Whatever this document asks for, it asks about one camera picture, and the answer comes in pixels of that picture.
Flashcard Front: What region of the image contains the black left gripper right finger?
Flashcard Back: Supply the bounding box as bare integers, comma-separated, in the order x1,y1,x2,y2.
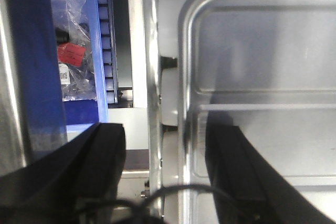
205,122,333,223

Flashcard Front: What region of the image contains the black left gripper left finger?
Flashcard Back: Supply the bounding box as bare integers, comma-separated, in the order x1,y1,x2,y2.
1,123,126,223

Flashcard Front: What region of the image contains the silver metal tray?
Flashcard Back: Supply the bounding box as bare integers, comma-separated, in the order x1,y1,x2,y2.
178,0,335,223

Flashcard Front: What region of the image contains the blue bin with bag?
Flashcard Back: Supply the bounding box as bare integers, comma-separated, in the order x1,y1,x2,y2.
1,0,108,170

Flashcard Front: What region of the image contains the clear plastic parts bag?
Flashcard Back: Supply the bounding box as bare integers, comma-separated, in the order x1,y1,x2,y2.
51,0,97,101

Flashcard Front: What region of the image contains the black cable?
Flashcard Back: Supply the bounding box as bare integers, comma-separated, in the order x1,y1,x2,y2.
76,184,260,224

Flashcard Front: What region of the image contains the white roller conveyor rail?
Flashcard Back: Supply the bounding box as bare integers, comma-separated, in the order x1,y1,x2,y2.
98,0,119,108

